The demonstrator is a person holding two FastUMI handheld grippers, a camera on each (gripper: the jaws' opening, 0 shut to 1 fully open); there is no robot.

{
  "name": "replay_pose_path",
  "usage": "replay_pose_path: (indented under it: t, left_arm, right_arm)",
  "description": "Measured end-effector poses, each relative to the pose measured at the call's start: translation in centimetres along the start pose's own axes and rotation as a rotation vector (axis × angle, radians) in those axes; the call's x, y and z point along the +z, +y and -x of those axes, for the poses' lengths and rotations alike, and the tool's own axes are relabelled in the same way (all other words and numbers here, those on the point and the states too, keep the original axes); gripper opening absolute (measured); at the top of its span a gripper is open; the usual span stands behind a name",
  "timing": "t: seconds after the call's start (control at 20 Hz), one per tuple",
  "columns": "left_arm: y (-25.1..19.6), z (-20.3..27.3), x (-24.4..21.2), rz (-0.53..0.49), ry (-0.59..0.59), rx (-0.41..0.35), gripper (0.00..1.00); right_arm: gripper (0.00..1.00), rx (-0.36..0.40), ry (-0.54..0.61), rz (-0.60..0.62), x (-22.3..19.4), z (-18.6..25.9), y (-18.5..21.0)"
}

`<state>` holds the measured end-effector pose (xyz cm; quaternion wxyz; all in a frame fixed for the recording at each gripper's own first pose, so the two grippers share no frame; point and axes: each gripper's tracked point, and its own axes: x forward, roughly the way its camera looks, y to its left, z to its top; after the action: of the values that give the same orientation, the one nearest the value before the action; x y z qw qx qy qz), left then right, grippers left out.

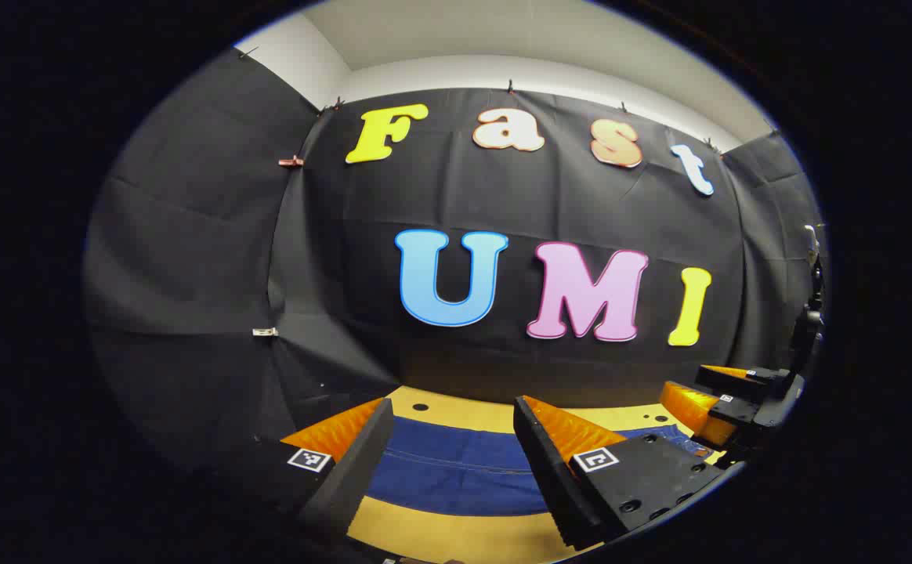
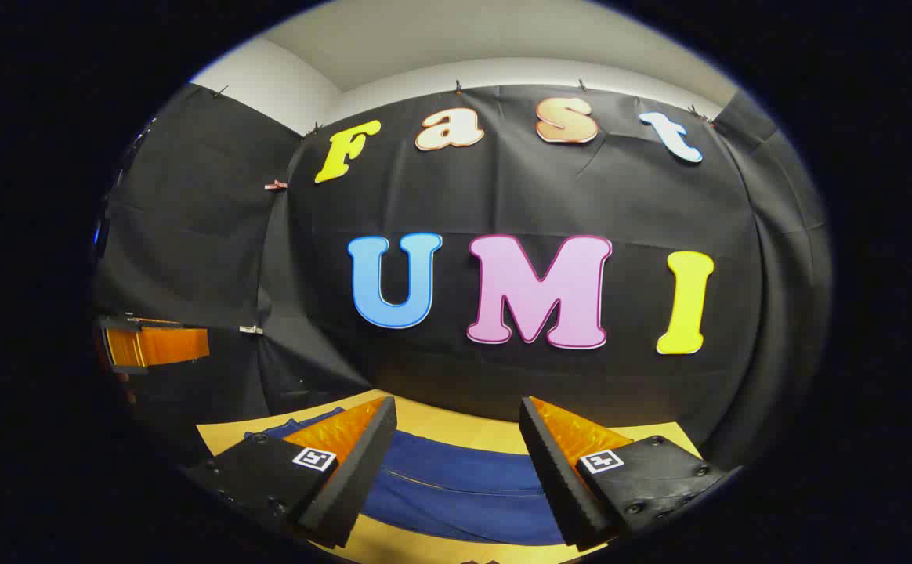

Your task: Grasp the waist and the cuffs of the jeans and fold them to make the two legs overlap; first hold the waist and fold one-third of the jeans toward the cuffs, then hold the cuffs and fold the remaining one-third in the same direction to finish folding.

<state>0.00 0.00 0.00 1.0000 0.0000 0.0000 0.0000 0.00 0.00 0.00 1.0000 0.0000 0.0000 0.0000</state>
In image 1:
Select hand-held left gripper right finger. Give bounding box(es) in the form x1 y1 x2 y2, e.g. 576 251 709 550
513 395 746 551

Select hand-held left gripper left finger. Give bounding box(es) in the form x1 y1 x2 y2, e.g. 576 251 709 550
233 397 396 541

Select blue denim jeans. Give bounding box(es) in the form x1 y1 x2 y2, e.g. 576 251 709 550
366 416 712 518

